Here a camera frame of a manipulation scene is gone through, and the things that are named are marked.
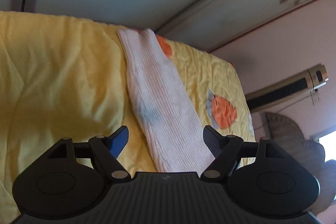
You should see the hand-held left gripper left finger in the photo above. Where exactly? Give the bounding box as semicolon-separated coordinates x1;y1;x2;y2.
46;126;131;180

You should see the yellow printed quilt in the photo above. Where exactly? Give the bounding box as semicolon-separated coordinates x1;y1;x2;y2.
0;10;256;219

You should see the bright window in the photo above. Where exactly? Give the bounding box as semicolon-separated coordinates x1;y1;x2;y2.
310;131;336;147

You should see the black power cable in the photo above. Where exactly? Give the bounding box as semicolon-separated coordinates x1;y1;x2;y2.
253;91;315;132

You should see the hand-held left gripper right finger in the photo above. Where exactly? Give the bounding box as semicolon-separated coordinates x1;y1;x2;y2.
201;125;286;179

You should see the pink knit sweater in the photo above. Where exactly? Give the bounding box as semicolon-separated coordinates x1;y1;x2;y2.
117;28;216;172

